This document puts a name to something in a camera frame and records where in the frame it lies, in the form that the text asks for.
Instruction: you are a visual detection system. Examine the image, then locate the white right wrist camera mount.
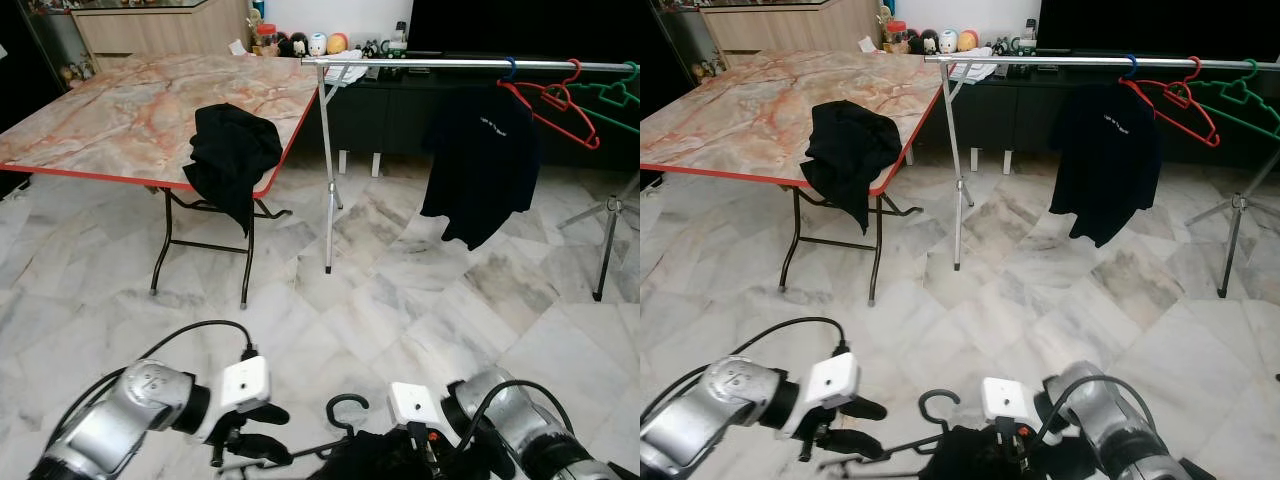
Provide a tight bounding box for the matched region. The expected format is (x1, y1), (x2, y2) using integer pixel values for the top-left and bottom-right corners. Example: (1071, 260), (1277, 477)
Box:
(980, 377), (1036, 429)
(388, 382), (446, 433)

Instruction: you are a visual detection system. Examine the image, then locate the navy shirt with red trim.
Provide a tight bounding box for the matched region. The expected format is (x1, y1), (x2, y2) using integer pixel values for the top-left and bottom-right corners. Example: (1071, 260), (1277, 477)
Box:
(420, 83), (543, 251)
(1048, 82), (1166, 248)

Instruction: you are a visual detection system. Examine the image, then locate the black garment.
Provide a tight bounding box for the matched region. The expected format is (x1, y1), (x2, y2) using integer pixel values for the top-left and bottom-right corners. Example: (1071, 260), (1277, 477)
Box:
(920, 425), (1111, 480)
(320, 428), (521, 480)

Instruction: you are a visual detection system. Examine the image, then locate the red clothes hanger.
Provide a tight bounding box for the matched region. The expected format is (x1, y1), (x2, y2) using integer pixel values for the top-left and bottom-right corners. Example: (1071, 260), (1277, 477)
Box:
(497, 58), (603, 151)
(1118, 57), (1221, 148)

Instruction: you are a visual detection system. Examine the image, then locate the black clothes hanger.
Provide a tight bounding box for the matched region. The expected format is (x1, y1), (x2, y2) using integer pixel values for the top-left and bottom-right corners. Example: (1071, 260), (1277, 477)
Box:
(215, 393), (421, 476)
(815, 388), (1011, 471)

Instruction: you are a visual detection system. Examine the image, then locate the black shirt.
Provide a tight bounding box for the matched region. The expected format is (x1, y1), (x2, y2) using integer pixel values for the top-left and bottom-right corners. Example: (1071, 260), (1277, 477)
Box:
(803, 100), (903, 236)
(183, 102), (284, 238)

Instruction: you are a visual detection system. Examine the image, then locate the green clothes hanger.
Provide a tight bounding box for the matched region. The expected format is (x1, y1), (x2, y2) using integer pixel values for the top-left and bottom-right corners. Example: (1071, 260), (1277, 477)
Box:
(1190, 58), (1280, 139)
(570, 60), (641, 136)

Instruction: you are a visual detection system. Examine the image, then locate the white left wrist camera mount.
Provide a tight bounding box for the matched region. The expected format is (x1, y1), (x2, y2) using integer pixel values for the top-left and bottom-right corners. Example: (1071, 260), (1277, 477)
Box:
(195, 355), (273, 444)
(790, 352), (861, 438)

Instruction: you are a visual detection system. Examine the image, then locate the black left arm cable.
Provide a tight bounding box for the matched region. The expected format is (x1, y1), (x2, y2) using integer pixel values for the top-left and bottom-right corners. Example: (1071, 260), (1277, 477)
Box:
(45, 320), (261, 456)
(640, 317), (851, 431)

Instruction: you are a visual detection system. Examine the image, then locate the light wooden sideboard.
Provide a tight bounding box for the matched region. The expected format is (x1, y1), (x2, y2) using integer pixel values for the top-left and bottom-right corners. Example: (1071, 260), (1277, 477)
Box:
(700, 0), (881, 53)
(75, 0), (251, 56)

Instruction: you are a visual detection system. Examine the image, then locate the marble pattern folding table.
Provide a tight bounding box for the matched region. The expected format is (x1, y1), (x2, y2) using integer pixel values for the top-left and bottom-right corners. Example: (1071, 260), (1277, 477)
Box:
(0, 52), (321, 309)
(640, 50), (946, 306)

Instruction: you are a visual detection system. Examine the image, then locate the stack of white papers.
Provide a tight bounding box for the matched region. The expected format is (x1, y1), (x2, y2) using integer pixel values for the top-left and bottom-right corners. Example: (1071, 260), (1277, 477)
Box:
(325, 48), (369, 86)
(945, 47), (996, 83)

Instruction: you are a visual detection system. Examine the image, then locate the black flat television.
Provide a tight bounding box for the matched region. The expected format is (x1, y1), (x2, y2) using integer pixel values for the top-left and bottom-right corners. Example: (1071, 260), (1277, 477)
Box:
(408, 0), (641, 61)
(1038, 0), (1280, 59)

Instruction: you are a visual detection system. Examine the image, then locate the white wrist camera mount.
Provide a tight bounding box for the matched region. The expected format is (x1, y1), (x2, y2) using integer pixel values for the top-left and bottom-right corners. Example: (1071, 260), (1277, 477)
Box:
(980, 377), (1036, 429)
(195, 355), (273, 444)
(388, 382), (446, 433)
(790, 352), (861, 438)

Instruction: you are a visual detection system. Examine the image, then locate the black TV console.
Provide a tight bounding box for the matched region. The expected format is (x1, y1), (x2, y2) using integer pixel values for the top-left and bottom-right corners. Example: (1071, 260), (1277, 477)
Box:
(325, 52), (641, 181)
(945, 50), (1280, 176)

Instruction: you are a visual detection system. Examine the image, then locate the silver metal clothes rack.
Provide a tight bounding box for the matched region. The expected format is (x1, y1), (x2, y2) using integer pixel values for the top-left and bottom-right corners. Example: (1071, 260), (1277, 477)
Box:
(302, 55), (641, 301)
(925, 53), (1280, 299)

